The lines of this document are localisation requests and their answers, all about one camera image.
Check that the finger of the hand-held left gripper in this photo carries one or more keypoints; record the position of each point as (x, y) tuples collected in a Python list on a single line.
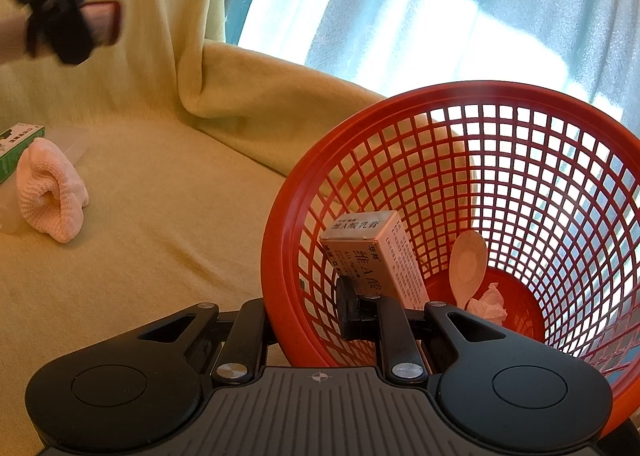
[(75, 30)]

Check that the yellow blanket covered sofa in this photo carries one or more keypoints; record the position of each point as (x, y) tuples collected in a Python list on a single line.
[(150, 236)]

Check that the long white ointment box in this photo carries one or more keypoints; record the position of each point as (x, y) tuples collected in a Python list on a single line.
[(380, 256)]

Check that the red plastic mesh basket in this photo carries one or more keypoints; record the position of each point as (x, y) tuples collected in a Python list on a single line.
[(300, 175)]

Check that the white tissue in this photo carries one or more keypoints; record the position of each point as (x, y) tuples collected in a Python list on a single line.
[(487, 306)]

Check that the sheer pale curtain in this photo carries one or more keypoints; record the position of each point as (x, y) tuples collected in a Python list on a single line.
[(400, 10)]

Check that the pink sock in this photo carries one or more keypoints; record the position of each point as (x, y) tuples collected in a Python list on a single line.
[(50, 196)]

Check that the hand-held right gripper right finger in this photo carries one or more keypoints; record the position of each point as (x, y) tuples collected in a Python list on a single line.
[(347, 311)]

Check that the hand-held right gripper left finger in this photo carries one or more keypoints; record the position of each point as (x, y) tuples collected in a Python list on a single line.
[(245, 336)]

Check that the green medicine box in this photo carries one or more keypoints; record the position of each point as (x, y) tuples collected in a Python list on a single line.
[(17, 150)]

